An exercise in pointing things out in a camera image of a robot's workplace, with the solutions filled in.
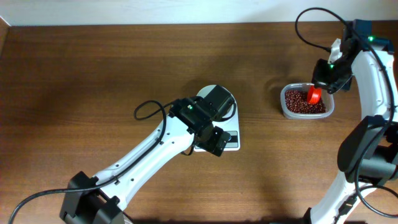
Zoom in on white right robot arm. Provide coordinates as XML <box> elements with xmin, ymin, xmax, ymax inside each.
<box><xmin>304</xmin><ymin>19</ymin><xmax>397</xmax><ymax>223</ymax></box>

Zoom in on white digital kitchen scale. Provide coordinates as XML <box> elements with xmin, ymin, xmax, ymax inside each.
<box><xmin>193</xmin><ymin>103</ymin><xmax>241</xmax><ymax>152</ymax></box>

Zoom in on red measuring scoop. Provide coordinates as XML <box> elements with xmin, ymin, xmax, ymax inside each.
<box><xmin>307</xmin><ymin>86</ymin><xmax>322</xmax><ymax>105</ymax></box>

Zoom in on clear plastic container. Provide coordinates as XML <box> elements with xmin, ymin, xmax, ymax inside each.
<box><xmin>280</xmin><ymin>83</ymin><xmax>335</xmax><ymax>119</ymax></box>

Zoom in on red adzuki beans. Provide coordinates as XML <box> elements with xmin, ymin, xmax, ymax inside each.
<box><xmin>285</xmin><ymin>90</ymin><xmax>326</xmax><ymax>114</ymax></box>

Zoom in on white bowl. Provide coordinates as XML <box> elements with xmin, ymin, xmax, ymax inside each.
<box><xmin>197</xmin><ymin>85</ymin><xmax>235</xmax><ymax>108</ymax></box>

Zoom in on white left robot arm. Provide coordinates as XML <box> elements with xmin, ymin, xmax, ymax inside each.
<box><xmin>60</xmin><ymin>85</ymin><xmax>237</xmax><ymax>224</ymax></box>

